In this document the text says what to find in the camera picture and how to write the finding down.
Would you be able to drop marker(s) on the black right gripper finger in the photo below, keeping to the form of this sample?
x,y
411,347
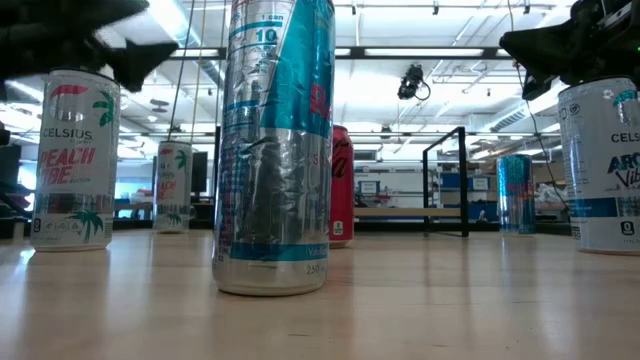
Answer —
x,y
534,85
545,47

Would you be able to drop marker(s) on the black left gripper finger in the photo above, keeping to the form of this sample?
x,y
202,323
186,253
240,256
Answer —
x,y
95,12
135,62

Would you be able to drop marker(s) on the silver blue Red Bull can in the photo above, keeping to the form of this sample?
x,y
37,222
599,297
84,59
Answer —
x,y
516,195
275,150

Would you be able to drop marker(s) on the white Celsius Arctic Vibe can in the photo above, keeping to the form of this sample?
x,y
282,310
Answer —
x,y
605,175

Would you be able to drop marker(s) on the white Celsius Peach Vibe can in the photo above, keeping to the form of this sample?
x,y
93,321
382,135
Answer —
x,y
75,165
172,190

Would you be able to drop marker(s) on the red Coca-Cola can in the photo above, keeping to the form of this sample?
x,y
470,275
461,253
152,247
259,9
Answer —
x,y
343,190

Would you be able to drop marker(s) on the clear plastic bags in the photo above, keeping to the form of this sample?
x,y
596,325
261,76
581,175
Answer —
x,y
550,192

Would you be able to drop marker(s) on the wooden workbench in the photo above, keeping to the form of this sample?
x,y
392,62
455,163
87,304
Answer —
x,y
550,206

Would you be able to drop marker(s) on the black computer monitor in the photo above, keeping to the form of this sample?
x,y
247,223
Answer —
x,y
199,172

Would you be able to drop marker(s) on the blue storage bin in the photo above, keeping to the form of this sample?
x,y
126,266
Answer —
x,y
447,181

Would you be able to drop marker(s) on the black office chair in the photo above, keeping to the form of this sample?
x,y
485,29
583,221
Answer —
x,y
12,190

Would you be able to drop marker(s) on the black beam with light panels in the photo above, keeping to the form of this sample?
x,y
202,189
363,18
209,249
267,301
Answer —
x,y
357,52

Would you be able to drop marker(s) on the black hanging camera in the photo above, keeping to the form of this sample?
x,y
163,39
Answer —
x,y
411,80

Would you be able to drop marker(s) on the black frame wooden shelf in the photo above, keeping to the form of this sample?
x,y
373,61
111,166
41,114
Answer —
x,y
463,190

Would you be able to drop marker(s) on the black aluminium table frame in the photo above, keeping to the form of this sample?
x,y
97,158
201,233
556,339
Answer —
x,y
550,229

